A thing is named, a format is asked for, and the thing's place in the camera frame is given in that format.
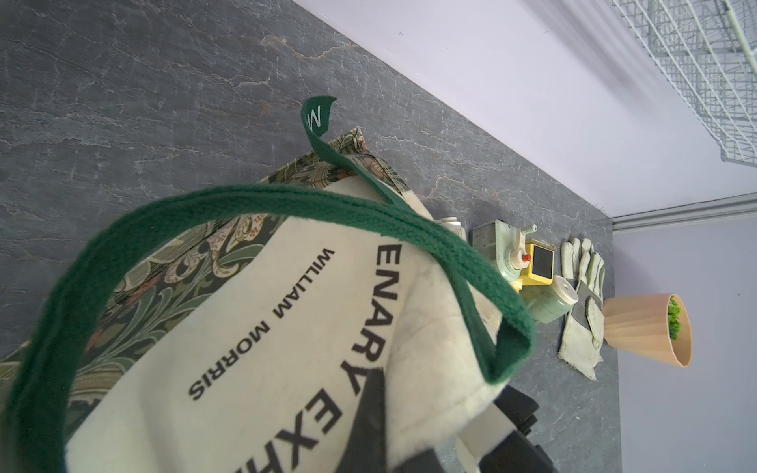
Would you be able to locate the potted green plant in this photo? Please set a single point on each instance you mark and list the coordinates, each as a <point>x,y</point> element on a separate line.
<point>639,325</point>

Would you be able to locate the yellow pencil sharpener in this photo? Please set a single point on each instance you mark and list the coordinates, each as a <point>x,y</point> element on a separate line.
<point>540,257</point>

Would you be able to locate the cream work gloves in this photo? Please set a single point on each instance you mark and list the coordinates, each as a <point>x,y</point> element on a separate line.
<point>584,270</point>

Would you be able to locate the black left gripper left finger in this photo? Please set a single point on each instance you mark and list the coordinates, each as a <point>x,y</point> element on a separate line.
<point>365,451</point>

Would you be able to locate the olive green pencil sharpener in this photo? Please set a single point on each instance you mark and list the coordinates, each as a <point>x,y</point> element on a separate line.
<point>547,303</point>

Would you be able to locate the aluminium frame corner post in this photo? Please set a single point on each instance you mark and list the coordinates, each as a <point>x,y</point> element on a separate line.
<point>730,208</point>

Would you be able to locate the long white wire basket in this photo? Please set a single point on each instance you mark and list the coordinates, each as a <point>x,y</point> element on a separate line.
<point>707,51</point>

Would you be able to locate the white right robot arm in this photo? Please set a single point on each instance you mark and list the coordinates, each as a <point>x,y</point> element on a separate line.
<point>465,428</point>

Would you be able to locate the cream tote bag green handles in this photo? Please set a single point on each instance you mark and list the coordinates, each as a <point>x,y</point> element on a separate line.
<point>233,329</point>

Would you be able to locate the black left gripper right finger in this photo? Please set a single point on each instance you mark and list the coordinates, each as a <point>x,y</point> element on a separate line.
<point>426,462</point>

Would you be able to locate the beige pencil sharpener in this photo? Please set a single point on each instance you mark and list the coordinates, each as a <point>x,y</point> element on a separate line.
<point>453,225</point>

